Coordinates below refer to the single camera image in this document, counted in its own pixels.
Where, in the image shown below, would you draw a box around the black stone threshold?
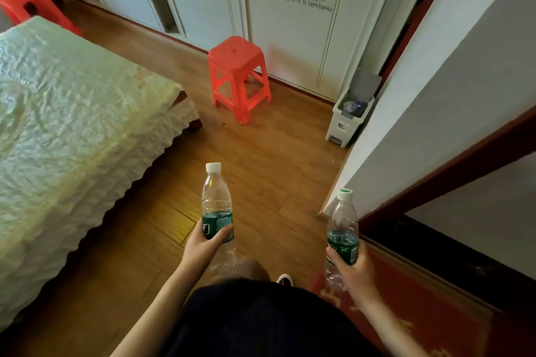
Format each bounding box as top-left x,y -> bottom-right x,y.
362,212 -> 536,320

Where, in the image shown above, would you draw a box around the person's left hand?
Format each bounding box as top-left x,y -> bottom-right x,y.
180,218 -> 235,274

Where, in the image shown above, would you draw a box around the red doormat yellow print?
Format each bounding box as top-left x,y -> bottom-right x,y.
309,239 -> 495,357

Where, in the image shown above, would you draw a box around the black shirt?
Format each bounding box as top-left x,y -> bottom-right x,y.
161,279 -> 384,357

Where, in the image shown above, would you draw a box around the person's left forearm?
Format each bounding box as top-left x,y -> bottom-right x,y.
109,262 -> 206,357

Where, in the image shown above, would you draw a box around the brown trousers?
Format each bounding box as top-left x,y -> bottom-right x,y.
209,258 -> 271,286

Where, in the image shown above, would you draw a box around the person's right forearm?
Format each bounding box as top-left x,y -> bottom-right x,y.
358,296 -> 430,357

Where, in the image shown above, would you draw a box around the white wardrobe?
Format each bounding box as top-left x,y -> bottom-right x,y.
58,0 -> 444,102

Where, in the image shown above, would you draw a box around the red wooden door frame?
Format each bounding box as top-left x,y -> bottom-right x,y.
358,105 -> 536,236

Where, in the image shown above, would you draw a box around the person's right hand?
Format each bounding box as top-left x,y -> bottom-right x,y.
326,239 -> 380,307

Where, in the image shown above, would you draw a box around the red trim strip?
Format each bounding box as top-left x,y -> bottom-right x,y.
375,0 -> 465,90

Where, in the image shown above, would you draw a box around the clear green label bottle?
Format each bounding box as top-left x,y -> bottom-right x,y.
324,188 -> 360,293
200,162 -> 237,276

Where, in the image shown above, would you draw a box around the white lidded trash bin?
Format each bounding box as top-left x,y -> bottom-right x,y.
325,67 -> 382,148

